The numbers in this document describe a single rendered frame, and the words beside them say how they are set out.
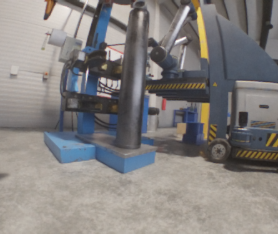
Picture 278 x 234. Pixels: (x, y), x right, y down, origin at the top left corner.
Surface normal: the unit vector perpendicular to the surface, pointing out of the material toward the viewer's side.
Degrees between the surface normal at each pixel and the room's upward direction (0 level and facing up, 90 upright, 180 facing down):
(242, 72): 90
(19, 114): 90
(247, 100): 90
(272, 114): 90
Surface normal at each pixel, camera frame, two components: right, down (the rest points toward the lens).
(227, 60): -0.57, -0.04
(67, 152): 0.75, 0.07
